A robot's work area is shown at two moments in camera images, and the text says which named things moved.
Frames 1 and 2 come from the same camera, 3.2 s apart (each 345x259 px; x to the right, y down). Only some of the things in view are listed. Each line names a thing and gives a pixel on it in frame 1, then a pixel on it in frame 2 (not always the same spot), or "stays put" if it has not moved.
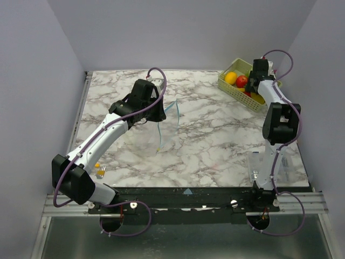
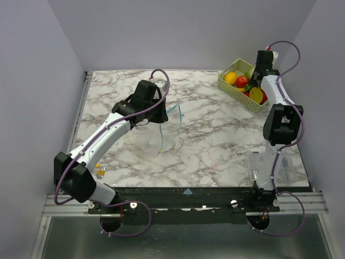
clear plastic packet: (284, 168) stays put
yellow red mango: (257, 98) stays put
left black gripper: (160, 114) stays put
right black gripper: (250, 86) -> (256, 76)
